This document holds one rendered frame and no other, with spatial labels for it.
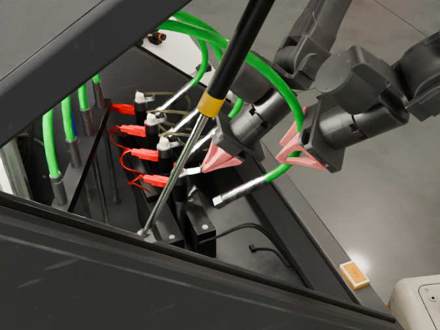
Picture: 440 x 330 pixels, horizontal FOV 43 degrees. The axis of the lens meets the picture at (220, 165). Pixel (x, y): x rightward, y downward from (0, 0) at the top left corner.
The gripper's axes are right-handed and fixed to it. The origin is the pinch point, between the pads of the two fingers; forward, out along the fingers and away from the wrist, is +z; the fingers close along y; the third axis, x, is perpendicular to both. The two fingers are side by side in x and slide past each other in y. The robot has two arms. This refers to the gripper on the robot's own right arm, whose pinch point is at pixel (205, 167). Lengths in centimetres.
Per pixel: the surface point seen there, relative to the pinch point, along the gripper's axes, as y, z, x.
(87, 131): 16.0, 12.7, -11.3
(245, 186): -0.6, -6.8, 10.4
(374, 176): -144, 21, -102
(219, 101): 28, -26, 33
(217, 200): 0.6, -1.6, 9.8
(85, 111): 18.8, 9.1, -11.4
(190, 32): 23.0, -21.4, 8.6
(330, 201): -125, 38, -89
